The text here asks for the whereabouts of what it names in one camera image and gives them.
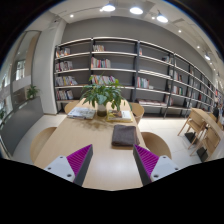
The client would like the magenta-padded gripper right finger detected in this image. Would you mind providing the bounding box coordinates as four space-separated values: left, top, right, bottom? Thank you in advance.
132 144 181 187

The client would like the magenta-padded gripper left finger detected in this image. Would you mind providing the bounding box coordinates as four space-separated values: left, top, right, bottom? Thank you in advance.
44 144 94 187

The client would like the zigzag striped grey-backed towel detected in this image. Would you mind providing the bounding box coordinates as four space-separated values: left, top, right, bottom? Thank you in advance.
110 123 141 148

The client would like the light wooden chair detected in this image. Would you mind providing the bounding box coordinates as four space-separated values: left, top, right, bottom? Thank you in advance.
129 101 146 125
140 131 173 160
63 99 81 115
30 126 58 165

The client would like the white book stack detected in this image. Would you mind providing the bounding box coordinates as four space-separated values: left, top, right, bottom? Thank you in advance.
66 106 97 121

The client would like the white picture-cover book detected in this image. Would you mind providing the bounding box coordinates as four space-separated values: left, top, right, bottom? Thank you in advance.
107 109 133 121

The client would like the yellow book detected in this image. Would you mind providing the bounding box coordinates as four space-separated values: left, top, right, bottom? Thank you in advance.
105 114 134 124

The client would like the small green plant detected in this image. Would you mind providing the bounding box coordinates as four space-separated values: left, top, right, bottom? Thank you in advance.
26 84 41 101

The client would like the green potted plant white pot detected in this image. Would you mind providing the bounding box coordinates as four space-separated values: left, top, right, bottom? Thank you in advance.
79 74 133 118

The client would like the grey bookshelf unit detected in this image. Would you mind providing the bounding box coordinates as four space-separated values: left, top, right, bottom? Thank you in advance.
53 36 221 120

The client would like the ceiling lights group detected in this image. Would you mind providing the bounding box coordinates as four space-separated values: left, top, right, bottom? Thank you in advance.
68 2 213 62

